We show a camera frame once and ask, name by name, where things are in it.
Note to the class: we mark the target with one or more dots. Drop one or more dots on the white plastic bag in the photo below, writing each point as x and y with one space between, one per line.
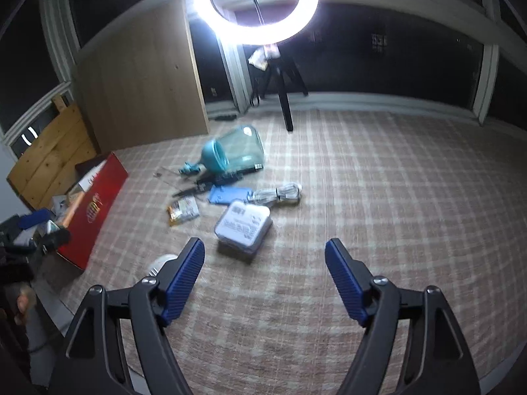
261 57

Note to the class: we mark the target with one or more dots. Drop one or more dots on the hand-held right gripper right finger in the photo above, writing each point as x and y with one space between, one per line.
343 282

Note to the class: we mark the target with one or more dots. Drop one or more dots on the black blue tool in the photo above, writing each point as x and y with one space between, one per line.
222 180

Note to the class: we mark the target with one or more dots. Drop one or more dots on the blue flat card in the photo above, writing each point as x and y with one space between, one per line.
226 194

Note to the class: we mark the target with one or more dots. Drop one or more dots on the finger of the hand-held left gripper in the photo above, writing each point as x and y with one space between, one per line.
35 218
55 239

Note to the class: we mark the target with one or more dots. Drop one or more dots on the light plywood board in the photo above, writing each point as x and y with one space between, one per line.
140 82

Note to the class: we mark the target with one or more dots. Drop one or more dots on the person's left hand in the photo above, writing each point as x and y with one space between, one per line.
20 302

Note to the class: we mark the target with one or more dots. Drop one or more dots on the teal clear water bottle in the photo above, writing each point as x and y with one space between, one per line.
241 150

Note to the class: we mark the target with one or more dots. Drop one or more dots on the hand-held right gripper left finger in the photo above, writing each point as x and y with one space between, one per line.
183 284

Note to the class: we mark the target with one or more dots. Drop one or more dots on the red cardboard box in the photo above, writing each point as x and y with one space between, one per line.
96 210

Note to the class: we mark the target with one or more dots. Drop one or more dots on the pine wood panel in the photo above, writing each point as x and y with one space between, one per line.
49 156

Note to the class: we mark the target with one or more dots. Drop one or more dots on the small teal toy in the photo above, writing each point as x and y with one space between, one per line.
188 168

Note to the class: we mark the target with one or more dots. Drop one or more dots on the yellow snack packet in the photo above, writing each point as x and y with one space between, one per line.
183 212

